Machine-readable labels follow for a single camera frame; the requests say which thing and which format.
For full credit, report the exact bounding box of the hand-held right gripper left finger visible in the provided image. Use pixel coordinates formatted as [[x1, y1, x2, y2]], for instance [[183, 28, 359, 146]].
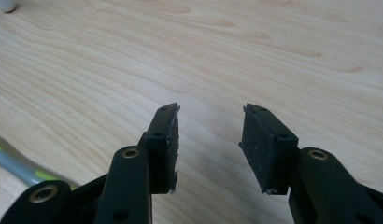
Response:
[[137, 102, 181, 195]]

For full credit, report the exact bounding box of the white round object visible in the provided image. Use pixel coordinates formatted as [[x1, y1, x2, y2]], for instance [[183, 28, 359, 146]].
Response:
[[0, 0, 17, 14]]

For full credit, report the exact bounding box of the grey and green handle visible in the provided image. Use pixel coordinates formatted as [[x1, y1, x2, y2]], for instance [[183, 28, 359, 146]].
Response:
[[0, 133, 80, 191]]

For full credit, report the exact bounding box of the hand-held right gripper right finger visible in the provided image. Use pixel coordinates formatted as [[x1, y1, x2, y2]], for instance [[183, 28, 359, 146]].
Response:
[[238, 103, 300, 196]]

